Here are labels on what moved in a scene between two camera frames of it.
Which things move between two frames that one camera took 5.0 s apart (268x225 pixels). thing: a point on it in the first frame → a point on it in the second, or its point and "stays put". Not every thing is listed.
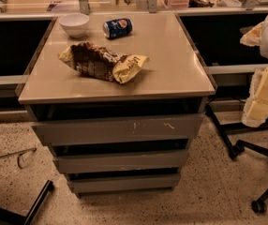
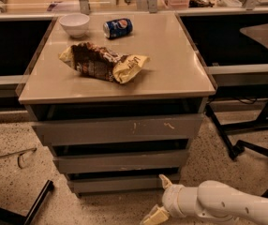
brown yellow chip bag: x=96 y=59 stays put
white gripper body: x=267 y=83 → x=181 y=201
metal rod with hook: x=19 y=153 stays put
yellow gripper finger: x=256 y=112 → x=158 y=216
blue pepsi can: x=117 y=28 stays put
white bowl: x=75 y=23 stays put
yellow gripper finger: x=253 y=37 → x=166 y=183
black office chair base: x=259 y=205 stays put
